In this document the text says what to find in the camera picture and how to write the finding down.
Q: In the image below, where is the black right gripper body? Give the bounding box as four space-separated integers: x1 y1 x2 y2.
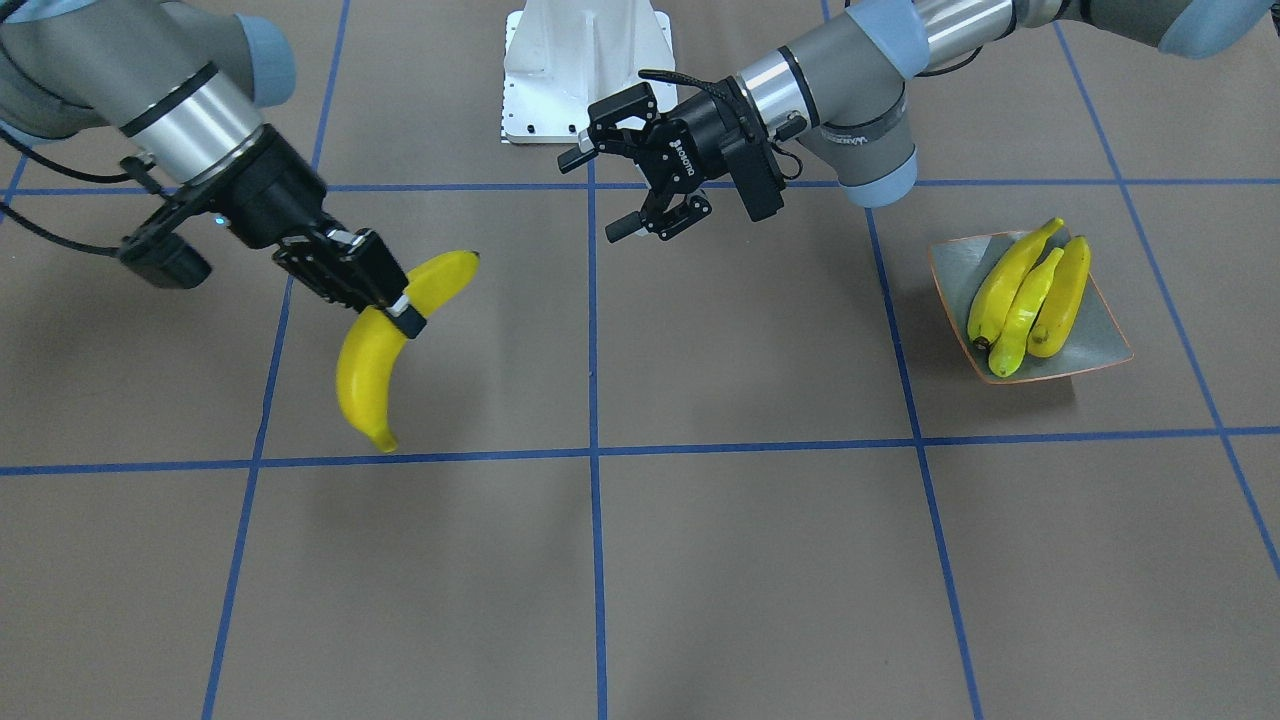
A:
182 126 346 251

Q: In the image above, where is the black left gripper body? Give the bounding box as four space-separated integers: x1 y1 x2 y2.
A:
640 85 785 222

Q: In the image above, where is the yellow banana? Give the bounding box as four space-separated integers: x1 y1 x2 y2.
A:
1027 234 1093 357
988 249 1065 378
335 250 480 454
966 217 1065 350

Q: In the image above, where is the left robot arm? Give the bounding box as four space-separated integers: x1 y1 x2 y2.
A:
558 1 1274 242

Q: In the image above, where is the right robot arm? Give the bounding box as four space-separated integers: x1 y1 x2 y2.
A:
3 1 426 340

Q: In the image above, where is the grey square plate orange rim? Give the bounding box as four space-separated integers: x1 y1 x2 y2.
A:
929 229 1133 386

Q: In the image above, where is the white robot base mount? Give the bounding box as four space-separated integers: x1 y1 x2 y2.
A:
500 1 676 145

